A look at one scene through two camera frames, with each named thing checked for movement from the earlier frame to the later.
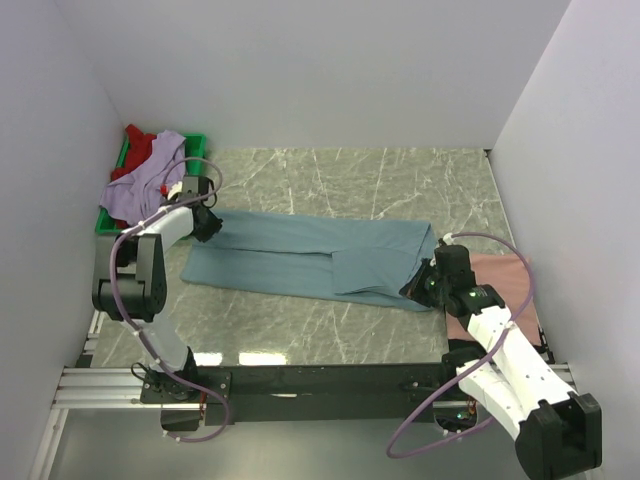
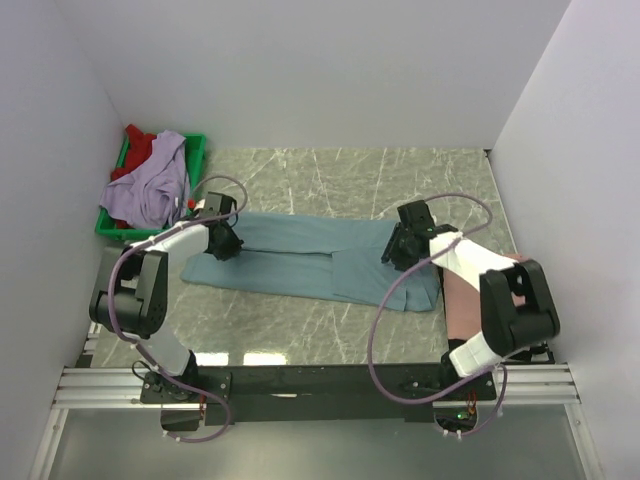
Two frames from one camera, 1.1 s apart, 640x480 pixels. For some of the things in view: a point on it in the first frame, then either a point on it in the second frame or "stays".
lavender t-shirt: (131, 198) stays
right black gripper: (413, 290) -> (391, 251)
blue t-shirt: (317, 258) stays
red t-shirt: (138, 152) stays
